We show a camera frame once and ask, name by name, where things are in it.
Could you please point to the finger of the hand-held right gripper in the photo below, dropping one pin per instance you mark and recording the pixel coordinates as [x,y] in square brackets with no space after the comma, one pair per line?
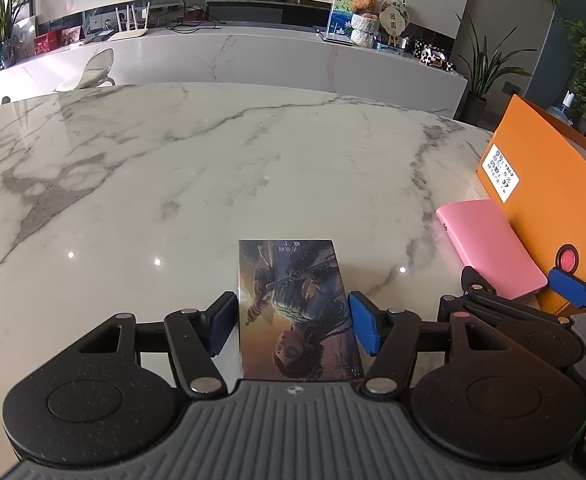
[478,292]
[568,285]

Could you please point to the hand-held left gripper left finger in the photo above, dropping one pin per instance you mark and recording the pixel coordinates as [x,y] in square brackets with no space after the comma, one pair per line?
[221,322]

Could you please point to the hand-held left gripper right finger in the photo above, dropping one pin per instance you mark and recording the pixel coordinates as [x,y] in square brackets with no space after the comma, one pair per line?
[365,322]

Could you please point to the illustrated picture card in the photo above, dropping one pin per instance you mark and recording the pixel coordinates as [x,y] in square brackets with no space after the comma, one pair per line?
[293,300]

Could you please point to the orange cardboard box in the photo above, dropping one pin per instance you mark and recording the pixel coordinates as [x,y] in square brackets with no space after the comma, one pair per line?
[548,185]

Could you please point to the large water bottle with pump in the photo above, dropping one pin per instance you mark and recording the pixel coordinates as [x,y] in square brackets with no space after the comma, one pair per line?
[562,110]

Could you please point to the tall potted floor plant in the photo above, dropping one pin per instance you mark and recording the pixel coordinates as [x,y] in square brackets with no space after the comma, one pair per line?
[485,65]

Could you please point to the white marble tv console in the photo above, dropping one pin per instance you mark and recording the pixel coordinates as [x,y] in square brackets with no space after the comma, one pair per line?
[253,60]

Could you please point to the white shell chair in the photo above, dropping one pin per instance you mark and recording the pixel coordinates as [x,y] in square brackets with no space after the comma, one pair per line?
[93,67]

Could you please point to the silver laptop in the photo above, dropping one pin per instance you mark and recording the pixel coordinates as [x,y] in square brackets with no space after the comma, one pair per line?
[333,37]

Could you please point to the round fan on stand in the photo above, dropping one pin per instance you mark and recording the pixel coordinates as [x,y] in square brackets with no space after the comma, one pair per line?
[392,16]

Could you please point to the white wifi router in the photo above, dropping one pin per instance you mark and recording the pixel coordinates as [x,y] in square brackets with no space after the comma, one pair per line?
[130,32]

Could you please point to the green and blue painting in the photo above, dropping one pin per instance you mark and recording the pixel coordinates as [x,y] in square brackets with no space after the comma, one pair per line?
[338,12]

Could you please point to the brown teddy bear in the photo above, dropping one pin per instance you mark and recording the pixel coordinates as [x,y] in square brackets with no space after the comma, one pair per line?
[363,2]

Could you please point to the leafy plant in blue vase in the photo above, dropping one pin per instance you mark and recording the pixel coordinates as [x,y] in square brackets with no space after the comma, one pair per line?
[10,15]

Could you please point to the wall outlet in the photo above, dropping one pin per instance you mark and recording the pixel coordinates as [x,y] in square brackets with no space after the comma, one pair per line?
[513,87]

